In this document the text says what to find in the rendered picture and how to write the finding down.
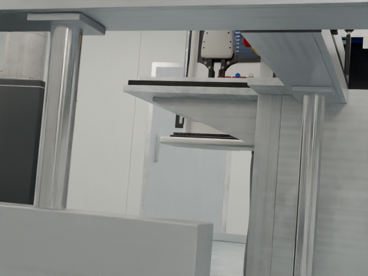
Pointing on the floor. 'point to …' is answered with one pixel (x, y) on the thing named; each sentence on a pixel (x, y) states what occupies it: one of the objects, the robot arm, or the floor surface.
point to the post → (264, 180)
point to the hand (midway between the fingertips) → (216, 76)
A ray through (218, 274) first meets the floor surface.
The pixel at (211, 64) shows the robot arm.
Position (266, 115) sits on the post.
